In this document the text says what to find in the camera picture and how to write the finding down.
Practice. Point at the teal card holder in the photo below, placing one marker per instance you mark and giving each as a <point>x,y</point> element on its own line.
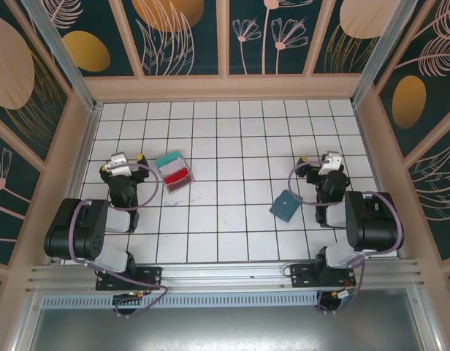
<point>285,206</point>

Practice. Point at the teal and red card stack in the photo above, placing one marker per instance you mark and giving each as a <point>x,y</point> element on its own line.
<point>181,187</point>

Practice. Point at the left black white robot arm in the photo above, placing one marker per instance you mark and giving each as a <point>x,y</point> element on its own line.
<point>71,234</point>

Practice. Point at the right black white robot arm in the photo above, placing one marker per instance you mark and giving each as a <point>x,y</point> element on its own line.
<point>371,223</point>

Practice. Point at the pale lilac card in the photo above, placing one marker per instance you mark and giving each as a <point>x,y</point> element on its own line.
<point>172,167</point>

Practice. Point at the plain red card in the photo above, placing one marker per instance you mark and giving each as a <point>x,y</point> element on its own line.
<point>175,178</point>

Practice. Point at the small electronics board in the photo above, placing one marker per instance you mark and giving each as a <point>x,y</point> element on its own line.
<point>343,295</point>

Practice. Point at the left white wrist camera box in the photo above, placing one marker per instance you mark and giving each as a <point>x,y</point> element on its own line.
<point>119,162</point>

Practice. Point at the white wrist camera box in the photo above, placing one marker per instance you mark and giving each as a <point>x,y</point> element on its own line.
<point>329,164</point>
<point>119,162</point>

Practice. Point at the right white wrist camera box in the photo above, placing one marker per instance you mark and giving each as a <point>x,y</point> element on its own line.
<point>329,164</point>

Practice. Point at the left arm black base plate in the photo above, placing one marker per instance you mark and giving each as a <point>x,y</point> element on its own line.
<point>153,276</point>

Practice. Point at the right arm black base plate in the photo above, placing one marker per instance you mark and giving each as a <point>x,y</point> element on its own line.
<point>301,276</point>

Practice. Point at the aluminium corner post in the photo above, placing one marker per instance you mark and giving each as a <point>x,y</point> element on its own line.
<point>384,51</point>
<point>65,58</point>

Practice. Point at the aluminium mounting rail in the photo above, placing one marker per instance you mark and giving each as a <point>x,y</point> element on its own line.
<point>225,274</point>

